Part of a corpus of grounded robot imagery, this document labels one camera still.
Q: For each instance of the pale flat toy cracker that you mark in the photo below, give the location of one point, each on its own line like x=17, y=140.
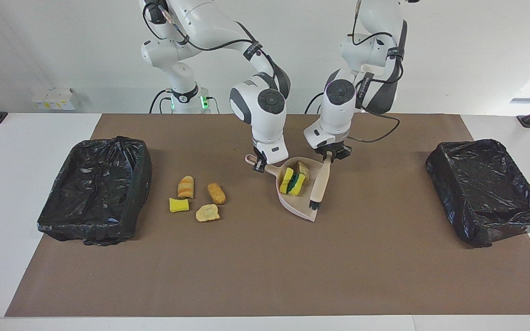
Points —
x=207, y=213

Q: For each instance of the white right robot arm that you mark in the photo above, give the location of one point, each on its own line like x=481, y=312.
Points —
x=267, y=128

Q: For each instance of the white wall socket boxes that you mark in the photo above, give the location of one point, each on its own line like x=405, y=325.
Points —
x=62, y=100

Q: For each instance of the yellow sponge with green back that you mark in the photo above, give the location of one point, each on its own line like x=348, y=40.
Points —
x=285, y=180
x=298, y=185

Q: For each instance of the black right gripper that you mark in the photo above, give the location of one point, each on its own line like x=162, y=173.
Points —
x=260, y=155

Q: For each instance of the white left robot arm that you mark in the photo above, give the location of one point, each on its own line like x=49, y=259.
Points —
x=334, y=115

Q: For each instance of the brown oval toy bread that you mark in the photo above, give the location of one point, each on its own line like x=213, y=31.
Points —
x=216, y=193

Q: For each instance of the striped toy bread roll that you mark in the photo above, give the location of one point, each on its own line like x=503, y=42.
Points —
x=186, y=187

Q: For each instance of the beige plastic dustpan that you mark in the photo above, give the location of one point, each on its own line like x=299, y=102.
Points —
x=299, y=204

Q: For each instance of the beige hand brush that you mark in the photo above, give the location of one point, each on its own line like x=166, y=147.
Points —
x=320, y=184

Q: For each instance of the brown table mat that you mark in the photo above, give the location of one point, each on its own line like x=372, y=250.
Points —
x=246, y=285

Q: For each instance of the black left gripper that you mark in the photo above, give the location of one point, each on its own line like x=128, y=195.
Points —
x=334, y=151

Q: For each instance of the bin with black liner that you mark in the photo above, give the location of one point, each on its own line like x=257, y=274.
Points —
x=486, y=193
x=99, y=184

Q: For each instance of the small yellow sponge piece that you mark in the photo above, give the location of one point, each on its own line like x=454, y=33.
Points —
x=178, y=205

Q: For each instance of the toy bread chunk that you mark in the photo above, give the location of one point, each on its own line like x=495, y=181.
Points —
x=303, y=171

